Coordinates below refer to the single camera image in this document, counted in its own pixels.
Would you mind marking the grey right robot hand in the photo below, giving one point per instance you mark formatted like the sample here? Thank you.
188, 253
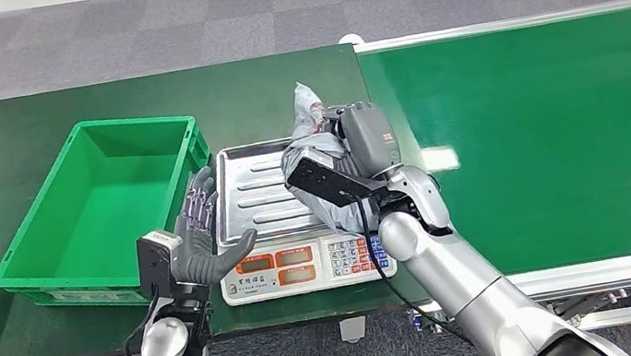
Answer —
368, 138

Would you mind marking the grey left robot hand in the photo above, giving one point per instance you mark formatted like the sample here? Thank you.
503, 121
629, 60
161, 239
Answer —
194, 255

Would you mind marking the grey poly mailer package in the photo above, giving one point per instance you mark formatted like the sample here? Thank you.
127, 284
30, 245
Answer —
310, 140

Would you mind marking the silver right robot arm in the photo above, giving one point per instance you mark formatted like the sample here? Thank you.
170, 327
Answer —
466, 285

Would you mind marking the green conveyor belt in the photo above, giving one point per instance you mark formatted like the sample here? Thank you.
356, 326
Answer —
544, 138

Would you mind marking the steel scale tray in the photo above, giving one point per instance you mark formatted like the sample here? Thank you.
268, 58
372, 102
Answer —
256, 191

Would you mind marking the green plastic crate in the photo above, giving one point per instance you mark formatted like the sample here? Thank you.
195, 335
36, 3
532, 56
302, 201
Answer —
105, 218

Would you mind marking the white electronic scale body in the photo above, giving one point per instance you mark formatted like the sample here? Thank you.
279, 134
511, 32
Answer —
291, 266

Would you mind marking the dark green table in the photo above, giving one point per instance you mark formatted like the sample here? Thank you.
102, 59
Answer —
255, 99

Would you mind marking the white table foot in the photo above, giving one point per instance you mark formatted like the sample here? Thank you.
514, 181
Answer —
353, 328

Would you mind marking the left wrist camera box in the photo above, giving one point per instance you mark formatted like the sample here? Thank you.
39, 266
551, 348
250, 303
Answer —
154, 261

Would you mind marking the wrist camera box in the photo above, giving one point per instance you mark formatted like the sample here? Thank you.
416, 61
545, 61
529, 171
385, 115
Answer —
328, 181
154, 261

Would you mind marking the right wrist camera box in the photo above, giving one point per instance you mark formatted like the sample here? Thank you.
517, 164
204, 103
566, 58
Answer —
328, 181

